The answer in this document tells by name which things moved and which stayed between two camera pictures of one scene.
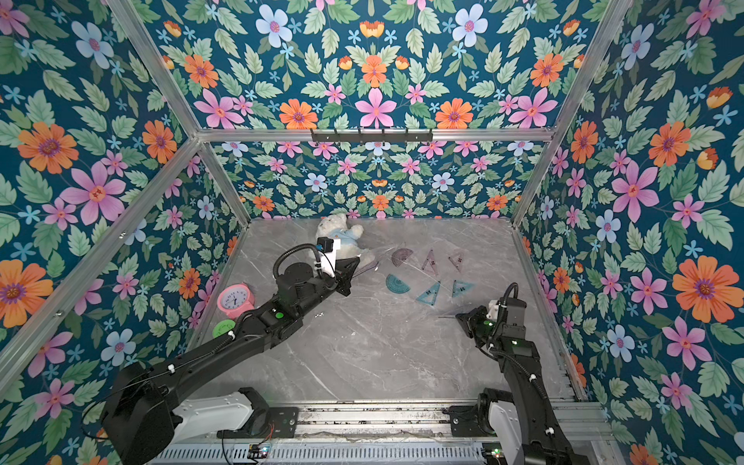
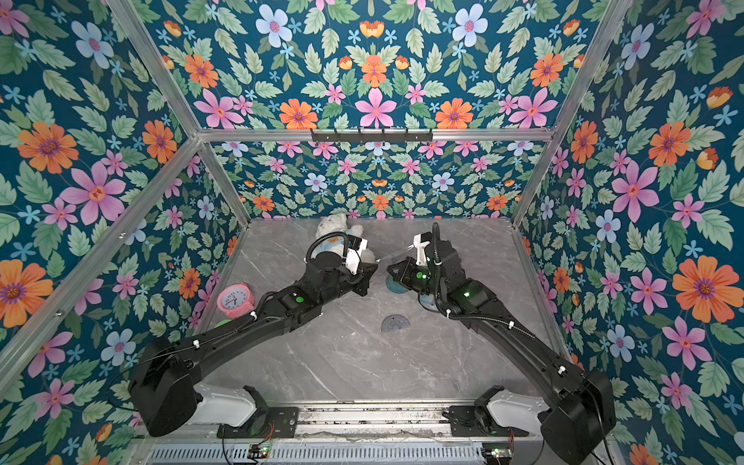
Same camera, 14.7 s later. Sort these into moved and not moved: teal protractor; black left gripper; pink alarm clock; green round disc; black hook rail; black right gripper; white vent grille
Moved: black right gripper; black left gripper
Not moved: white vent grille; pink alarm clock; black hook rail; green round disc; teal protractor
